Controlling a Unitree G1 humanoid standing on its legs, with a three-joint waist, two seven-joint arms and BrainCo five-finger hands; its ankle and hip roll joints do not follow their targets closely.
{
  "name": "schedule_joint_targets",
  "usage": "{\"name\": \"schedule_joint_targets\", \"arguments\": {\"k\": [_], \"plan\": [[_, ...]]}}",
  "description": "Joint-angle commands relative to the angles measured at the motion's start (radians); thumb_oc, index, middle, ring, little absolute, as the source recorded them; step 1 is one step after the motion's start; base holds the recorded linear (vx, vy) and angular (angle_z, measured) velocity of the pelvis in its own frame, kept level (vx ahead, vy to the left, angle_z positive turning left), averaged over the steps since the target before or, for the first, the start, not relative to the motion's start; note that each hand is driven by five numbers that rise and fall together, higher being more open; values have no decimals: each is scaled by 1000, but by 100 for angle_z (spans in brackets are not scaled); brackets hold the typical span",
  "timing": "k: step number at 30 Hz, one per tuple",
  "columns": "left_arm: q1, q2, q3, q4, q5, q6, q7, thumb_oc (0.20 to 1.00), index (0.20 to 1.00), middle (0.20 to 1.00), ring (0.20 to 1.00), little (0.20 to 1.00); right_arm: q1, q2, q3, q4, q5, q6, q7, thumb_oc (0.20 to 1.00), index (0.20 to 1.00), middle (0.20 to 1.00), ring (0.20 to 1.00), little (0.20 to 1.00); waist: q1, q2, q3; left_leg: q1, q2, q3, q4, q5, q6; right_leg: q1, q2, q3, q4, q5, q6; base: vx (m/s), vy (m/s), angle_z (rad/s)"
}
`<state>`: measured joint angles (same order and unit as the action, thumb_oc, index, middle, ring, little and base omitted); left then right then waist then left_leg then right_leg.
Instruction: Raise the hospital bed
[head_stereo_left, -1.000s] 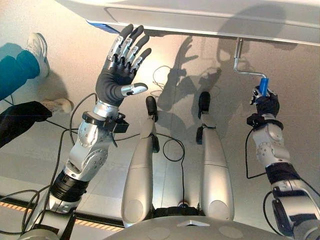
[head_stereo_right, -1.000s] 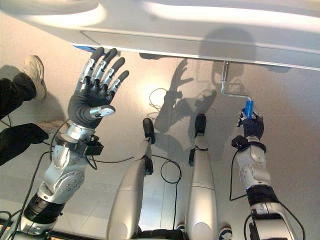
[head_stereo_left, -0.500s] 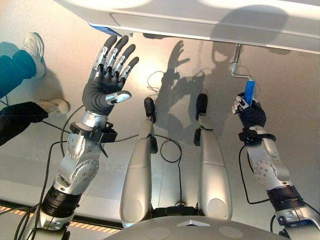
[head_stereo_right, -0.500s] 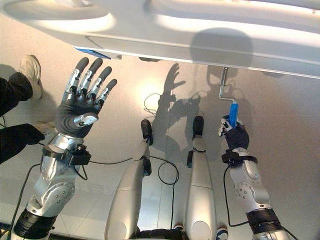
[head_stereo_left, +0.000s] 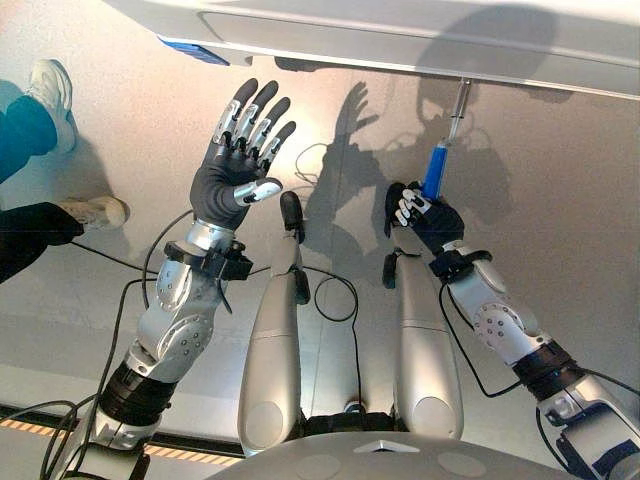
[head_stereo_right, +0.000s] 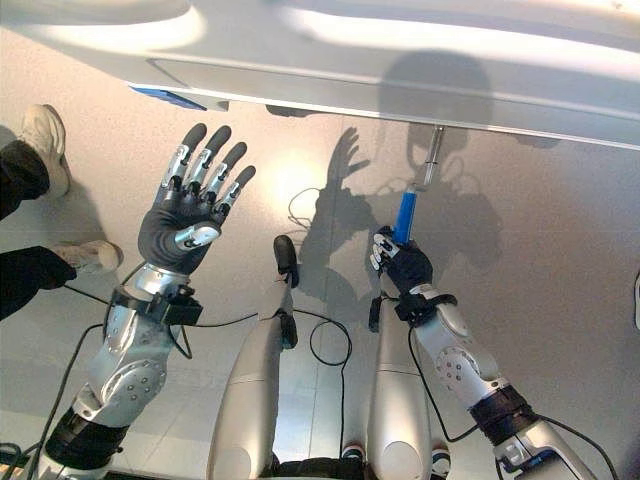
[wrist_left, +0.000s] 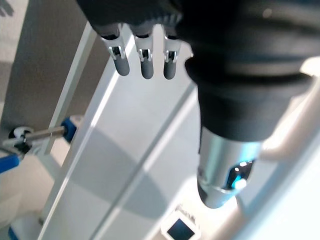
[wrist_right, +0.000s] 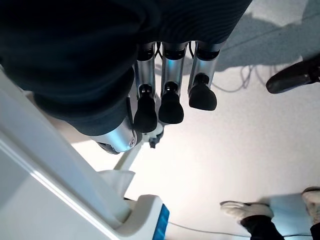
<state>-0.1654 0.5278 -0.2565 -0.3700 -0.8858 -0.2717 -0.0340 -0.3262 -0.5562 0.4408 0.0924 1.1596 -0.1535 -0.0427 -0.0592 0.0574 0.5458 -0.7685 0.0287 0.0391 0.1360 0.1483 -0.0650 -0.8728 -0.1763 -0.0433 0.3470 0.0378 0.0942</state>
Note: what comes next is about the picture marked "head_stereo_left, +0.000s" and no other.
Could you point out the grey robot torso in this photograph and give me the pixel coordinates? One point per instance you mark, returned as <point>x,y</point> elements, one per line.
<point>375,457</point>

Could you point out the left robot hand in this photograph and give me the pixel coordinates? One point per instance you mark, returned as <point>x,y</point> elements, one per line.
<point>225,175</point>

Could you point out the blue bed label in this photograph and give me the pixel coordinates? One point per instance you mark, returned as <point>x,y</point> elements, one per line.
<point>192,50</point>

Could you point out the robot silver leg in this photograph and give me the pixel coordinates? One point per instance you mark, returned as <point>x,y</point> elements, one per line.
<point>425,350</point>
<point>270,360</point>

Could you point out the white hospital bed frame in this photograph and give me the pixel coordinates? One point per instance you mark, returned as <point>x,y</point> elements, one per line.
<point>350,35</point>

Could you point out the black floor strip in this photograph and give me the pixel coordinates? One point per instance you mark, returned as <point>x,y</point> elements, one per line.
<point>200,442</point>

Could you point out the robot right silver leg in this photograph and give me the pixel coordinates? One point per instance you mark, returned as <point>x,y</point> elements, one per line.
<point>425,350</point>

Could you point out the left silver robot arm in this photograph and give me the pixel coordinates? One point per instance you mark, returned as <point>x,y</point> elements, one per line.
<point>172,325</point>

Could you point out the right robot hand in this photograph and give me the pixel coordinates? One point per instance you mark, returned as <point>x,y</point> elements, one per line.
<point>442,220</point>

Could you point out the person's leg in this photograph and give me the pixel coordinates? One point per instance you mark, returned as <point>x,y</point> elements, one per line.
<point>30,235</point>
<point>25,132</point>

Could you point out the robot left silver leg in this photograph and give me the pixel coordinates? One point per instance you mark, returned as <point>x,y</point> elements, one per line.
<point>270,360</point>

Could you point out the robot left dark foot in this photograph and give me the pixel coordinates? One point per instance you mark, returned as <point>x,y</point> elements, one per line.
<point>291,207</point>

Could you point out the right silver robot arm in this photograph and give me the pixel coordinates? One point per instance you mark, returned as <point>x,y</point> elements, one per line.
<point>505,320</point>

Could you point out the orange black hazard tape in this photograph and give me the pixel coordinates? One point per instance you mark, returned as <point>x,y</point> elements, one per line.
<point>175,452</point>

